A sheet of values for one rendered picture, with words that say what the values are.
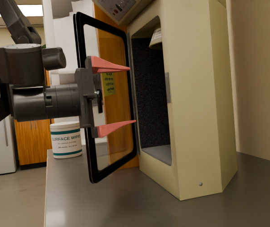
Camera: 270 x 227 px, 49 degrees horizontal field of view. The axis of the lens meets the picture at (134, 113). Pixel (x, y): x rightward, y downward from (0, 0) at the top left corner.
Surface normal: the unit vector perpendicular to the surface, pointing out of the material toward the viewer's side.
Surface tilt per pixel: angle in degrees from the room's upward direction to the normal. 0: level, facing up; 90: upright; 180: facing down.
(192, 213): 0
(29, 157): 90
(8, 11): 97
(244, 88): 90
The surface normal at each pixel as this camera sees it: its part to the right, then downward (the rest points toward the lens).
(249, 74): -0.96, 0.11
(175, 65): 0.27, 0.04
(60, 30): -0.11, -0.06
